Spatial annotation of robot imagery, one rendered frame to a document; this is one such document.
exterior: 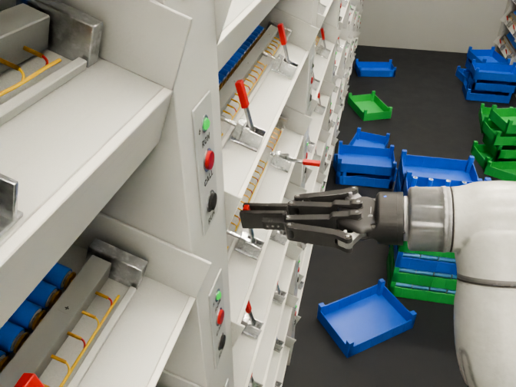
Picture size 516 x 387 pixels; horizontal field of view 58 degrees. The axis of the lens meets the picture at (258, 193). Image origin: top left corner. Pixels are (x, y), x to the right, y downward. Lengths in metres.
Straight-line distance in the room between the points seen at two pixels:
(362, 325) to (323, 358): 0.22
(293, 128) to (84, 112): 0.86
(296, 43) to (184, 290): 0.70
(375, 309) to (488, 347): 1.28
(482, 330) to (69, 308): 0.49
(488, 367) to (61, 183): 0.57
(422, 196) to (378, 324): 1.27
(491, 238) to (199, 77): 0.42
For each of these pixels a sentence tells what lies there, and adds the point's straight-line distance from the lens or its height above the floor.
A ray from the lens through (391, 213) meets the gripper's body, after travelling 0.65.
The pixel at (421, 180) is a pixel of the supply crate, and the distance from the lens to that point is 1.88.
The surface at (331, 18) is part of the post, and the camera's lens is 1.73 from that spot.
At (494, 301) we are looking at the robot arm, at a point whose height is 0.98.
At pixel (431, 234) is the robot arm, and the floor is 1.03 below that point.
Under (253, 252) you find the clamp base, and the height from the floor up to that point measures 0.92.
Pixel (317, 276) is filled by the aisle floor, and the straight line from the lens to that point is 2.01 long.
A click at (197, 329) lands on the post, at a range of 0.47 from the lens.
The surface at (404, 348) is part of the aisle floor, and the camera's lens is 1.84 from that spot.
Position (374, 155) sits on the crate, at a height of 0.08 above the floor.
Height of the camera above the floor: 1.42
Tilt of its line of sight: 35 degrees down
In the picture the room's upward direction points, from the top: straight up
